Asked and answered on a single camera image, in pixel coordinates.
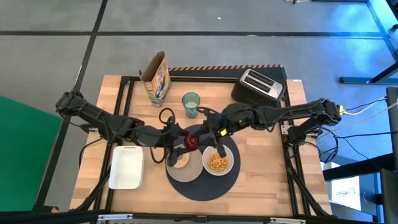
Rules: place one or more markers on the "teal plastic tumbler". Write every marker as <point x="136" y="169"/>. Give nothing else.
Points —
<point x="190" y="105"/>

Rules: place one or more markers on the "beige ceramic bowl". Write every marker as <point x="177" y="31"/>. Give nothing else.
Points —
<point x="207" y="156"/>

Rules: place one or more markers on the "open cardboard cereal box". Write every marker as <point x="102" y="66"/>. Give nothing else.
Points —
<point x="158" y="84"/>

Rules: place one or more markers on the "yellow cereal balls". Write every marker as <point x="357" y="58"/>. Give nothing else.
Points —
<point x="217" y="163"/>

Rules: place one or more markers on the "red apple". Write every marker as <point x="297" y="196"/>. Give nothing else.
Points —
<point x="191" y="142"/>

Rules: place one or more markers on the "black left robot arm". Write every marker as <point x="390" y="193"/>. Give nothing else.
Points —
<point x="93" y="113"/>

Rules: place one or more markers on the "black aluminium table frame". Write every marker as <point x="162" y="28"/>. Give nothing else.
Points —
<point x="202" y="80"/>

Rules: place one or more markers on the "tan bagel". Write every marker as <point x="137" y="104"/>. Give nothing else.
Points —
<point x="184" y="161"/>

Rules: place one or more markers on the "black metal floor stand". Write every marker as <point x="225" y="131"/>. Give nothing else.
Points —
<point x="357" y="80"/>

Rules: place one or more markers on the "black toaster with silver top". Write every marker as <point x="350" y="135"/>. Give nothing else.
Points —
<point x="258" y="85"/>

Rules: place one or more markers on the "black side desk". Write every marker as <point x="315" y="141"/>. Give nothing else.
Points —
<point x="388" y="193"/>

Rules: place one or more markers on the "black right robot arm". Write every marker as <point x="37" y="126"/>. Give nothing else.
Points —
<point x="295" y="110"/>

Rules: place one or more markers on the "green floor mat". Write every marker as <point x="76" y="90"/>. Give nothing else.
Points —
<point x="25" y="155"/>

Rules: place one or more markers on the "beige ceramic plate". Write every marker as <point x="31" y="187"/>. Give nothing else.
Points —
<point x="186" y="175"/>

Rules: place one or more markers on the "black mat with hazard stripes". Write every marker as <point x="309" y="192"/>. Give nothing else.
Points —
<point x="202" y="72"/>

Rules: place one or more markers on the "black round woven placemat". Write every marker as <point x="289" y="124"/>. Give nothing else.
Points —
<point x="205" y="188"/>

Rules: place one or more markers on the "white rectangular tray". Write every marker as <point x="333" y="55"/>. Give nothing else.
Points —
<point x="126" y="168"/>

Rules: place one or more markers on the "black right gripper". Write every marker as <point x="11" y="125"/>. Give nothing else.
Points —
<point x="217" y="127"/>

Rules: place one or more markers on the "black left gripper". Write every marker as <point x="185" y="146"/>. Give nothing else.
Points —
<point x="171" y="137"/>

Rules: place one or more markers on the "grey upright panel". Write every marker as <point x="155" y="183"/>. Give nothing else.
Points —
<point x="392" y="124"/>

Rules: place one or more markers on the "yellow power plug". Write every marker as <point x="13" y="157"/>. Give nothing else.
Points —
<point x="342" y="110"/>

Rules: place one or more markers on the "white box with green print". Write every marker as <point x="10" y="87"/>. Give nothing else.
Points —
<point x="345" y="193"/>

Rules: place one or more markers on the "silver metal bracket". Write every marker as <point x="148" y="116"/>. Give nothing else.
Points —
<point x="287" y="220"/>
<point x="115" y="216"/>

